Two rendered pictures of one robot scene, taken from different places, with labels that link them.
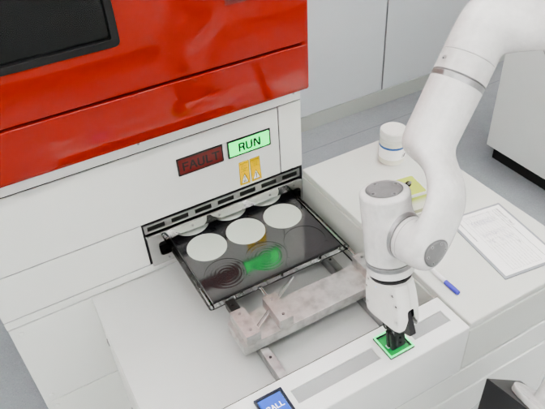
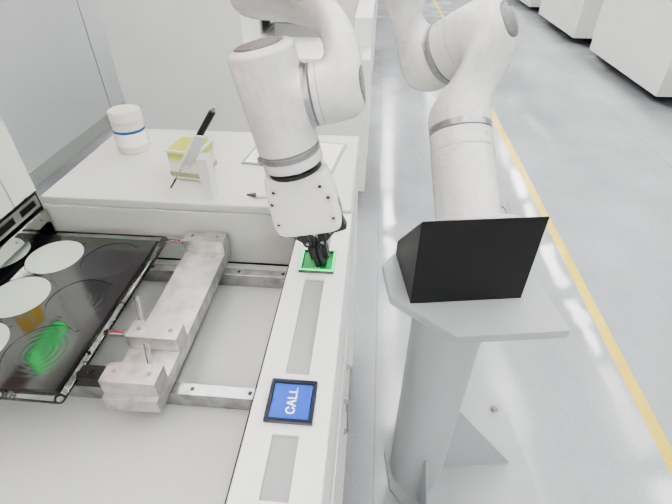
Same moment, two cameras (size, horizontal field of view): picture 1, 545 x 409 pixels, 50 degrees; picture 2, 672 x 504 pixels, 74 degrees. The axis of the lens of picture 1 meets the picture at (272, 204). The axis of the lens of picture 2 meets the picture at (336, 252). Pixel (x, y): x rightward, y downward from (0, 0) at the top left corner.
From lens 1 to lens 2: 0.64 m
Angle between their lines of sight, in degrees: 45
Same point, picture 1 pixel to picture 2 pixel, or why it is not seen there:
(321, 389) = (309, 345)
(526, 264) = (332, 157)
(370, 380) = (339, 300)
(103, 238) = not seen: outside the picture
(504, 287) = (338, 178)
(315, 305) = (190, 305)
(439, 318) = not seen: hidden behind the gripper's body
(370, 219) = (269, 83)
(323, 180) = (80, 192)
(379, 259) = (294, 140)
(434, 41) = (41, 122)
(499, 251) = not seen: hidden behind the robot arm
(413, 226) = (327, 60)
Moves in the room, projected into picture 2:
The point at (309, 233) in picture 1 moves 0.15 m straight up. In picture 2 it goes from (109, 251) to (81, 182)
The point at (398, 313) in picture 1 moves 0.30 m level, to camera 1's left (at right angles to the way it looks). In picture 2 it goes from (333, 203) to (165, 344)
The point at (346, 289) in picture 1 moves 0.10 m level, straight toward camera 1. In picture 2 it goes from (205, 271) to (238, 296)
